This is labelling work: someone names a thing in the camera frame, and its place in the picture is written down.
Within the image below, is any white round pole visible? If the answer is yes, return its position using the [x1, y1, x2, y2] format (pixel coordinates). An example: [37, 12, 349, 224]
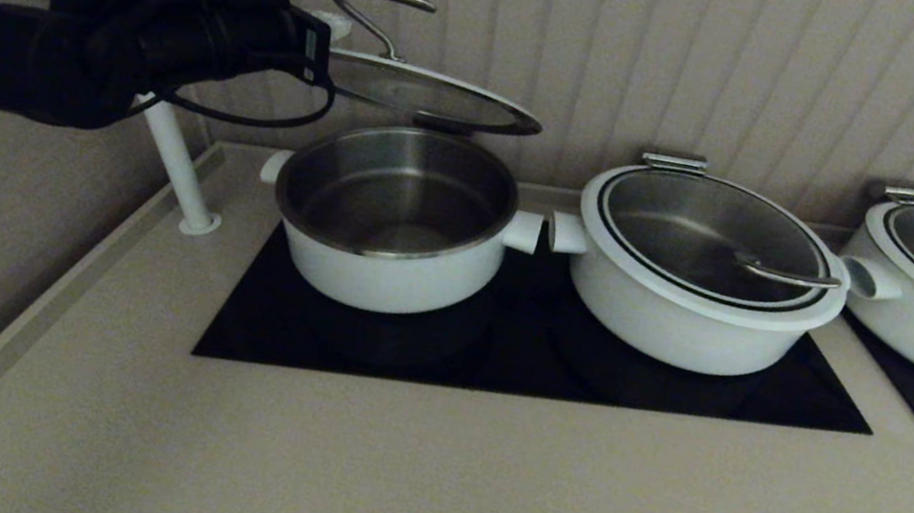
[0, 0, 260, 242]

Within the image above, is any glass lid with white rim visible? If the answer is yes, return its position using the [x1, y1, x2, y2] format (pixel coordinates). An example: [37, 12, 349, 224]
[308, 0, 563, 145]
[564, 156, 865, 343]

